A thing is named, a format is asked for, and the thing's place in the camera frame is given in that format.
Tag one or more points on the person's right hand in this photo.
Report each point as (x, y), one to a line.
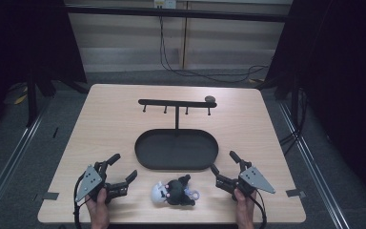
(245, 211)

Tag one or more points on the black horizontal bar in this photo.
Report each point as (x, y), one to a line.
(171, 12)

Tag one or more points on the yellow object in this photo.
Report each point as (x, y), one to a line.
(21, 99)

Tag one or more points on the small dark round object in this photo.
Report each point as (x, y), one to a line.
(210, 98)

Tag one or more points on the black stand post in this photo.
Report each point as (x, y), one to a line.
(295, 101)
(31, 101)

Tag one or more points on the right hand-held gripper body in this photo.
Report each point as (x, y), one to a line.
(252, 179)

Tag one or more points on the grey tape piece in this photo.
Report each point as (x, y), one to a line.
(295, 192)
(51, 196)

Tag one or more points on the white wall socket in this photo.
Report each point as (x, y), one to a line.
(165, 3)

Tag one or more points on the black curtain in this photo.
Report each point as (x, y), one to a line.
(28, 38)
(346, 63)

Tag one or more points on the black hook rack with tray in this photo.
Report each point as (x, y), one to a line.
(176, 149)

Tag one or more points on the person's left hand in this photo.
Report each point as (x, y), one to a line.
(98, 210)

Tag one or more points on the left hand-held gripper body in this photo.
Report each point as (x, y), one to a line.
(90, 183)

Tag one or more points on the black tape strip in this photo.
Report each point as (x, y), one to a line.
(55, 132)

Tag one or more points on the metal floor rail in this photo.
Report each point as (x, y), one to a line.
(314, 171)
(12, 162)

